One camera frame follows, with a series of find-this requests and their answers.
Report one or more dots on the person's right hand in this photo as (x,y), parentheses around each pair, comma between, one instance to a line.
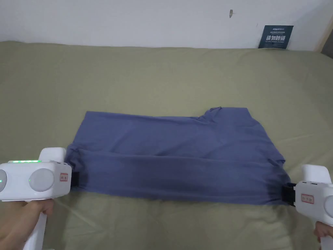
(322,230)

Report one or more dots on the dark blue printed card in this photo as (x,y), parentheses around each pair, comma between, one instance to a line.
(275,37)

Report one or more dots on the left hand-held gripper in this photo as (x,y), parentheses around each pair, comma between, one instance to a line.
(31,179)

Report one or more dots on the dark blue shirt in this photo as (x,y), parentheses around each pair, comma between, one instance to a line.
(177,156)

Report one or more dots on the person's left hand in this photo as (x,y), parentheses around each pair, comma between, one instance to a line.
(18,224)

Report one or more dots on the bed with pale green sheet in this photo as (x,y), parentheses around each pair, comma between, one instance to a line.
(130,78)

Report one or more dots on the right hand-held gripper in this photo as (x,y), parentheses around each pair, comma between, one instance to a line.
(312,192)

